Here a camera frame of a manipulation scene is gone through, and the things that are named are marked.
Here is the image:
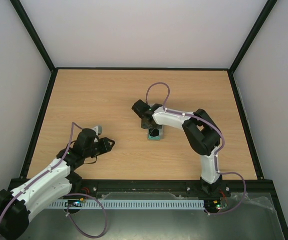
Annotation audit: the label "light blue slotted cable duct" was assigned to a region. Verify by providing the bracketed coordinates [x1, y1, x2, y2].
[48, 199, 204, 210]

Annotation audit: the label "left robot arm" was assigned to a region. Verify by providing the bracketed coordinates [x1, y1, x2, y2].
[0, 125, 115, 240]

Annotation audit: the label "black sunglasses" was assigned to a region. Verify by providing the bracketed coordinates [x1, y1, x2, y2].
[148, 127, 163, 140]

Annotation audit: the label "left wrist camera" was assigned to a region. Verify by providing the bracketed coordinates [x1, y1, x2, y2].
[92, 125, 102, 136]

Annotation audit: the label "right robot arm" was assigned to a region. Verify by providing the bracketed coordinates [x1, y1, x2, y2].
[132, 100, 224, 196]

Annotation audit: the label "grey leather glasses case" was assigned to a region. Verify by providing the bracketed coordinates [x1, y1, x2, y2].
[146, 126, 165, 142]

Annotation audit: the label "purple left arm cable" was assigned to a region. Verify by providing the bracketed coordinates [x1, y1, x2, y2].
[0, 121, 108, 240]

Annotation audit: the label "black enclosure frame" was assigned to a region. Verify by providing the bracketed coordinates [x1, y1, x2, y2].
[0, 0, 288, 240]

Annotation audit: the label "metal front tray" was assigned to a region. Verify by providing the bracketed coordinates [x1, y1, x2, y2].
[20, 194, 284, 240]

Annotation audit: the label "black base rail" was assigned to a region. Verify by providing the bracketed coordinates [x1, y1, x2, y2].
[7, 178, 272, 198]

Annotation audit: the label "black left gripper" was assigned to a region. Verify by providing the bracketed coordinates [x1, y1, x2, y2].
[84, 137, 115, 158]

